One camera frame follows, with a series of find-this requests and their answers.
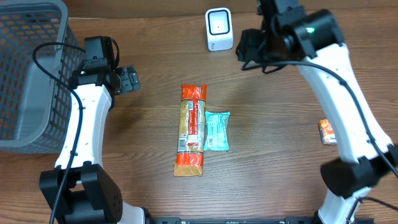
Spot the small orange snack packet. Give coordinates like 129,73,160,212
318,119,337,145

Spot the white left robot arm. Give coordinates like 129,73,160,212
39,67,151,224

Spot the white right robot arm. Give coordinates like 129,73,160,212
236,4,397,223

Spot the white barcode scanner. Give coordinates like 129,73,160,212
205,7,234,52

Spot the teal tissue packet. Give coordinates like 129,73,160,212
204,111,230,151

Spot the grey plastic mesh basket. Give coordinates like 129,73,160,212
1,0,85,154

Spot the long orange noodle package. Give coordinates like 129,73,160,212
174,85,207,177

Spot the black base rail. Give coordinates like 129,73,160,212
144,216,376,224

